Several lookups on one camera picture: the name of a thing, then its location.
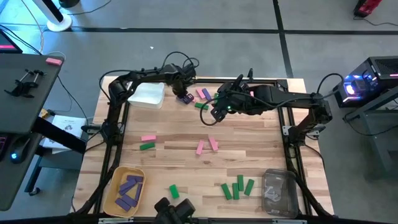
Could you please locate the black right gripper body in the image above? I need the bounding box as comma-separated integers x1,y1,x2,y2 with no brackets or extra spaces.
211,81,252,123

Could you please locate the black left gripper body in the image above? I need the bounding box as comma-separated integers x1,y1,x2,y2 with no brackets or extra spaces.
172,77,191,98

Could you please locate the white plastic bin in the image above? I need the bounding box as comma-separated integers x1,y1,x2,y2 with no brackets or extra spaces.
127,82,166,110

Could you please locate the clear plastic container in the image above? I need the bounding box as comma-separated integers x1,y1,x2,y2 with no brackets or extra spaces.
261,168,300,219

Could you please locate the yellow plastic tray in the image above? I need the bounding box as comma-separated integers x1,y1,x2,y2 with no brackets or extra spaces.
103,166,147,218

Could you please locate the black blocky device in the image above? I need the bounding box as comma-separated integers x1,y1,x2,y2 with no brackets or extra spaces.
154,197,197,224

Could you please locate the white paper manual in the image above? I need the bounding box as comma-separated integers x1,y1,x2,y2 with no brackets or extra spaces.
42,114,88,155

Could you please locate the white stand with black pole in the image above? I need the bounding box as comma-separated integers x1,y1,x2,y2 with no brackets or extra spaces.
30,0,73,33

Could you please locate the black round base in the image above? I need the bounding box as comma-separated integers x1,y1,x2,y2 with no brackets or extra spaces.
58,0,81,9

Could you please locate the black computer case with lights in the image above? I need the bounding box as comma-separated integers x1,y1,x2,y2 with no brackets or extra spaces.
332,55,398,109

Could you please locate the grey metal stand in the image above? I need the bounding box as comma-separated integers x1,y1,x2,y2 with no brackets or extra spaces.
341,85,398,182

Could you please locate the black metal clamp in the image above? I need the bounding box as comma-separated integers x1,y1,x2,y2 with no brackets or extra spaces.
3,68,47,99

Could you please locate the black desk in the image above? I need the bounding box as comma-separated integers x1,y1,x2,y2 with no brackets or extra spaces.
0,52,88,212

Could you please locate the red and black device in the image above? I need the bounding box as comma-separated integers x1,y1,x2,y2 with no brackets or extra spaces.
353,0,384,18

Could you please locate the black computer mouse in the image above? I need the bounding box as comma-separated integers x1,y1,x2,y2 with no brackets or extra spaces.
8,136,32,165

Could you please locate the black monitor with pink stripe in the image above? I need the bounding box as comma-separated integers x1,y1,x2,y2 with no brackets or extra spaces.
0,29,24,54

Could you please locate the black backlit keyboard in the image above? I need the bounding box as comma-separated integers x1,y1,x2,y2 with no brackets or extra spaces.
0,133,7,162

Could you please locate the black aluminium table frame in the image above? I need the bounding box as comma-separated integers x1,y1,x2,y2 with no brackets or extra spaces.
70,76,335,224

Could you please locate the grey metal bracket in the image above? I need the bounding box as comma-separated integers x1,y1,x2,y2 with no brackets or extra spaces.
98,217,134,224
272,218,307,224

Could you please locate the black floor cable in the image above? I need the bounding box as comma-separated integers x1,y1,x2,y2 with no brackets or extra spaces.
354,15,398,27

